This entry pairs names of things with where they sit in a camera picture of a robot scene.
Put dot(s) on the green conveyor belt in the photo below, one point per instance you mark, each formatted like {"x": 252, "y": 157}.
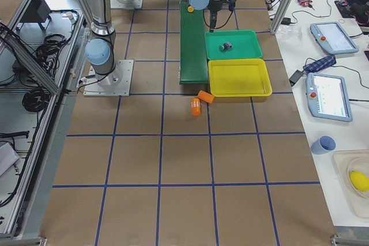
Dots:
{"x": 193, "y": 59}

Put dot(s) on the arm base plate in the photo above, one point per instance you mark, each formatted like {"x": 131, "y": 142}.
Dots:
{"x": 126, "y": 4}
{"x": 116, "y": 84}

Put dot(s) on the green plastic tray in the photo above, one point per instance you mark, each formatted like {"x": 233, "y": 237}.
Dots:
{"x": 236, "y": 44}

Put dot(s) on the yellow lemon toy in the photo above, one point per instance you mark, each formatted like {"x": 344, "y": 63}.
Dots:
{"x": 359, "y": 180}

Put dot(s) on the teach pendant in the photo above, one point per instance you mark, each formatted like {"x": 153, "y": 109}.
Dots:
{"x": 332, "y": 38}
{"x": 327, "y": 97}

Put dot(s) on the orange cylinder with 4680 label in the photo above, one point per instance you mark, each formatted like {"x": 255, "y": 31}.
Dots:
{"x": 195, "y": 107}

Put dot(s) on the blue plaid pouch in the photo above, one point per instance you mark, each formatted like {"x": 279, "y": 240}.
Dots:
{"x": 313, "y": 66}

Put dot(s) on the dark push button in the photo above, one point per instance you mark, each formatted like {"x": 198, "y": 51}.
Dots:
{"x": 227, "y": 46}

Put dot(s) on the clear plastic bin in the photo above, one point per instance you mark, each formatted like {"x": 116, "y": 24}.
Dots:
{"x": 347, "y": 162}

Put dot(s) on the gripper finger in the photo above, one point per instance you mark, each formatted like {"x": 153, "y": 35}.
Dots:
{"x": 212, "y": 22}

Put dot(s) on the blue plastic cup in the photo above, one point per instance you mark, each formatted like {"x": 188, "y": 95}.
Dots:
{"x": 324, "y": 144}

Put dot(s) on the black power adapter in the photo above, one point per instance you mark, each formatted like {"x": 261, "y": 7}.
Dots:
{"x": 293, "y": 79}

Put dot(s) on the yellow push button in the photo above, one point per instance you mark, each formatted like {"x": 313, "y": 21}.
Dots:
{"x": 190, "y": 9}

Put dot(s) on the plain orange cylinder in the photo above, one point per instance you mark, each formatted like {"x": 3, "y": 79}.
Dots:
{"x": 206, "y": 97}

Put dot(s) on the far teach pendant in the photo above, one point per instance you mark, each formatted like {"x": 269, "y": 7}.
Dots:
{"x": 332, "y": 38}

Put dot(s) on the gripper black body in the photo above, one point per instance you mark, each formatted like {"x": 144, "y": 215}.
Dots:
{"x": 213, "y": 7}

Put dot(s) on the yellow plastic tray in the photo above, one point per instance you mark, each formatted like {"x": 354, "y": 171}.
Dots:
{"x": 239, "y": 78}

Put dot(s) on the near teach pendant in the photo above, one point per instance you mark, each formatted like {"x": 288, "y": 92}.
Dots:
{"x": 327, "y": 97}

